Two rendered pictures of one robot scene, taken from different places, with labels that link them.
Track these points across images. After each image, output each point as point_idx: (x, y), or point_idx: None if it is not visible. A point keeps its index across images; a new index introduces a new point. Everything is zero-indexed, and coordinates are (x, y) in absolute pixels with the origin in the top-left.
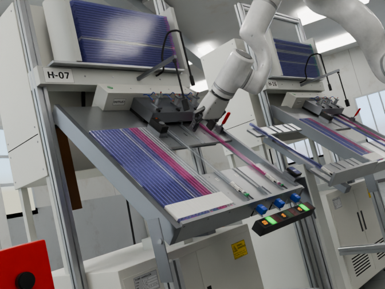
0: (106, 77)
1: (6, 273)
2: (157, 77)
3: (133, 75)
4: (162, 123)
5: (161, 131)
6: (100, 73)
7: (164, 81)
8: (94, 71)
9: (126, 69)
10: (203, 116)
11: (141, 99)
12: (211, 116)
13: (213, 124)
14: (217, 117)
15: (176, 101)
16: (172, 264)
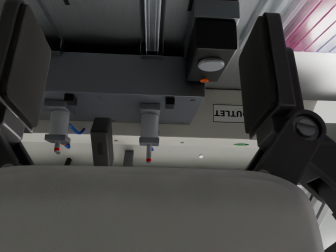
0: (216, 156)
1: None
2: (64, 157)
3: (140, 159)
4: (214, 63)
5: (233, 31)
6: (229, 162)
7: (42, 147)
8: (243, 165)
9: None
10: (319, 230)
11: (171, 121)
12: (190, 241)
13: (10, 72)
14: (25, 191)
15: (65, 125)
16: None
